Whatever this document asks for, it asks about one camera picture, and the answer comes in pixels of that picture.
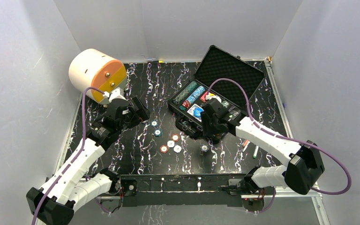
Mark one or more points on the red five chip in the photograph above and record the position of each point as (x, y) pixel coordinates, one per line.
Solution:
(175, 137)
(164, 149)

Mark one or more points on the blue white chip far right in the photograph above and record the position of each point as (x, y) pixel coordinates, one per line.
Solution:
(204, 148)

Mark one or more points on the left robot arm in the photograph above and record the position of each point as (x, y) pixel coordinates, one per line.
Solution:
(57, 200)

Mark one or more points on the red five chip right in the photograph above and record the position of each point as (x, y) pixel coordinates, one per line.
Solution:
(175, 137)

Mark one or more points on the white cylindrical drawer box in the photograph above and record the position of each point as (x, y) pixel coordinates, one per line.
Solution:
(101, 76)

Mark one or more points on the red five chip left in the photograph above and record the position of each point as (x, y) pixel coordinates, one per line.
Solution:
(164, 149)

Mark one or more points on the green marker pen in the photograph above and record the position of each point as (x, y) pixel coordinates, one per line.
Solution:
(255, 152)

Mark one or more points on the black front mounting bar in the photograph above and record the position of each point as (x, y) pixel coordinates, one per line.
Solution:
(185, 189)

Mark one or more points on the green blue chip stacked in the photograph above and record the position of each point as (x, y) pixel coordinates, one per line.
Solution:
(158, 133)

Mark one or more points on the white blue chip lower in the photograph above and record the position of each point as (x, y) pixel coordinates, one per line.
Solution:
(177, 149)

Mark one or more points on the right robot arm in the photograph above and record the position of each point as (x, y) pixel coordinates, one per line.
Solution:
(301, 164)

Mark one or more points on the blue card deck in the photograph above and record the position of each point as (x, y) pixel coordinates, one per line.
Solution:
(196, 112)

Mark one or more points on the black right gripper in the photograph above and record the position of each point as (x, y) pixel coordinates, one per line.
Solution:
(207, 130)

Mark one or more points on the white blue chip upper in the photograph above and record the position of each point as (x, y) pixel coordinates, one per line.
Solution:
(171, 143)

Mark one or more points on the black poker chip case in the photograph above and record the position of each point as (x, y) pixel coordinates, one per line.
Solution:
(219, 75)

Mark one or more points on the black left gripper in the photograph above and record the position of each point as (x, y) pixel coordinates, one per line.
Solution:
(135, 113)

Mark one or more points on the red marker pen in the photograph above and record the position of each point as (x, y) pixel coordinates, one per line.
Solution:
(245, 145)

